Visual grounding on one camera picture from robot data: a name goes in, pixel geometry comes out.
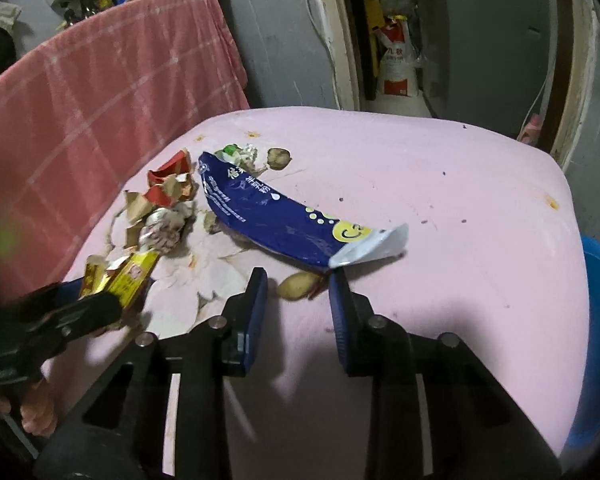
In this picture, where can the yellow wrapper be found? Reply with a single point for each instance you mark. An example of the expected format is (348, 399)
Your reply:
(130, 275)

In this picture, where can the small brown scrap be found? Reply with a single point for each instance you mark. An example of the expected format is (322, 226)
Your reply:
(212, 222)

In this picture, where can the person's left hand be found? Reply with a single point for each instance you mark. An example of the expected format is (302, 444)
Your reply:
(37, 410)

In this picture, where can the white red sack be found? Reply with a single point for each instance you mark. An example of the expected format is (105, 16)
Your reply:
(397, 67)

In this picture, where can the red plaid blanket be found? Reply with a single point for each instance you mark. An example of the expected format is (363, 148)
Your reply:
(105, 110)

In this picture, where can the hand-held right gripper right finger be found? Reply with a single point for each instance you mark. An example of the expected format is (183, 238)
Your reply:
(337, 320)

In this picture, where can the silver paper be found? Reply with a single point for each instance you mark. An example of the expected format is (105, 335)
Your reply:
(165, 230)

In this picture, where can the white tissue paper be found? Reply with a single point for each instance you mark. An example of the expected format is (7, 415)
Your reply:
(205, 270)

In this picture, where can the grey cabinet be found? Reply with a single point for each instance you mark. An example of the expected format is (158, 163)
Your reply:
(480, 35)

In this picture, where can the red torn carton piece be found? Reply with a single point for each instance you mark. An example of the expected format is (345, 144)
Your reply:
(161, 195)
(172, 166)

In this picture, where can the pink table cover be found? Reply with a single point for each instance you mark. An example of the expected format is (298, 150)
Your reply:
(430, 210)

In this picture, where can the pale door frame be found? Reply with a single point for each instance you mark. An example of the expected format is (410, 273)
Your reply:
(342, 35)

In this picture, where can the yellow bag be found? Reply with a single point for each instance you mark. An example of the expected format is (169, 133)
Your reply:
(374, 5)

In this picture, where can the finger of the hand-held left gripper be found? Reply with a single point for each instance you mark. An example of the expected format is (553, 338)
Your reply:
(90, 312)
(55, 297)

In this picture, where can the dark bottle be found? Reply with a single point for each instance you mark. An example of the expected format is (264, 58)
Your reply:
(87, 5)

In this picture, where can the pile of colourful wrappers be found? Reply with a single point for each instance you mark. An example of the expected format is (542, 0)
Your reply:
(260, 210)

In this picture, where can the wooden door frame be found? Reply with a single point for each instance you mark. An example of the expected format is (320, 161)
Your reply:
(572, 85)

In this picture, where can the green white wrapper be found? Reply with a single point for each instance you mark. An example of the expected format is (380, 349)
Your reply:
(235, 152)

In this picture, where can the pink rag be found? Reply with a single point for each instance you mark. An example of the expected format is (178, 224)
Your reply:
(529, 131)

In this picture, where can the brown cardboard scrap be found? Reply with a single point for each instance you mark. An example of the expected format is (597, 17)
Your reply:
(137, 207)

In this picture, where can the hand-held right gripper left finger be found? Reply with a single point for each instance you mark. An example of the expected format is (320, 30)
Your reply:
(257, 310)

